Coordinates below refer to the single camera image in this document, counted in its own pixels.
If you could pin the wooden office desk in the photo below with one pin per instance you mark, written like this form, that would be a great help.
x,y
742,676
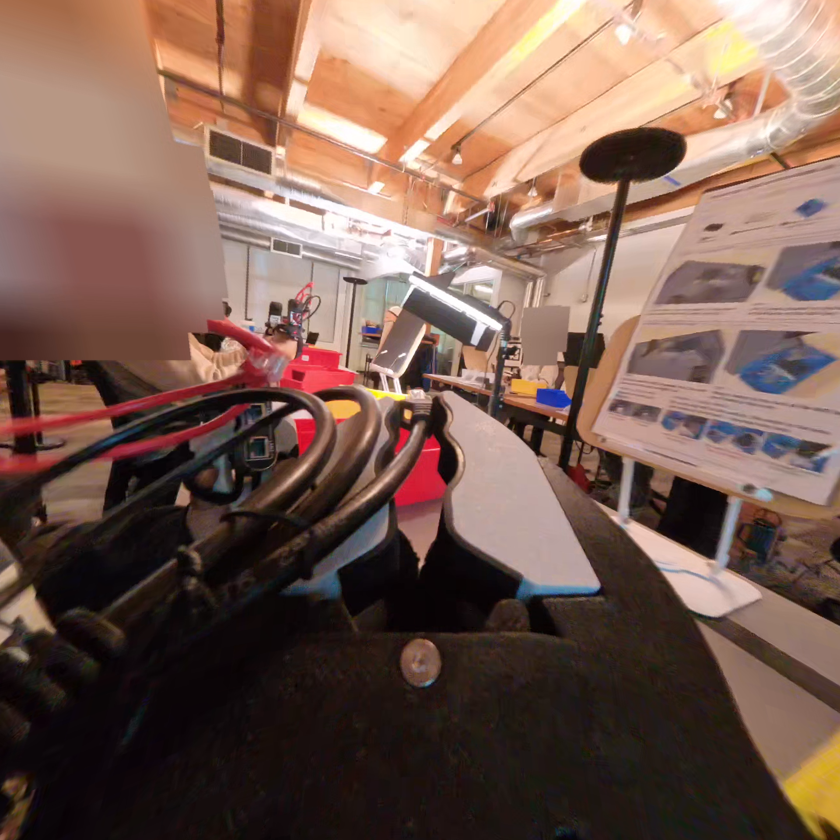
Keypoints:
x,y
485,387

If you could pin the silver ventilation duct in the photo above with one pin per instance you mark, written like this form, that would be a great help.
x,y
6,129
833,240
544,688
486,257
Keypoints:
x,y
722,151

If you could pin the blue plastic bin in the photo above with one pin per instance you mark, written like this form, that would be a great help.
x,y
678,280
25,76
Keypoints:
x,y
553,397

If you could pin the small yellow plastic bin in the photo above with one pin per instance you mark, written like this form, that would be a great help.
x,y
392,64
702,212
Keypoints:
x,y
523,387

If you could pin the instruction board on stand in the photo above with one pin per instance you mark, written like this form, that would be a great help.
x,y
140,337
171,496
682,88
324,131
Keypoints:
x,y
722,328

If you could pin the large red plastic bin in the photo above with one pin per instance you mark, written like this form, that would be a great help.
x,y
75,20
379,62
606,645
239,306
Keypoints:
x,y
420,472

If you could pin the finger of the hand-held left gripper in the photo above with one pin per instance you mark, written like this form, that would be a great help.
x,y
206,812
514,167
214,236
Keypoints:
x,y
213,453
287,439

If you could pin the thin black floor lamp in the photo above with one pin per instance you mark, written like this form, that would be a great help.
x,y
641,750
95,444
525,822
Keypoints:
x,y
355,280

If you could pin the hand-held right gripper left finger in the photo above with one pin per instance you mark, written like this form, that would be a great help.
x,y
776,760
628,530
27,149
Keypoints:
x,y
367,544

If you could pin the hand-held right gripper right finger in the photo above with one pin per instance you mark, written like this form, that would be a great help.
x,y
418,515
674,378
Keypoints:
x,y
518,512

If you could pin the studio light panel on stand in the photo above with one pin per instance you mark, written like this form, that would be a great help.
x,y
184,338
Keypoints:
x,y
446,308

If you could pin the small red plastic bin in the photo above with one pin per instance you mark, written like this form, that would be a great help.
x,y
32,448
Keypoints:
x,y
321,367

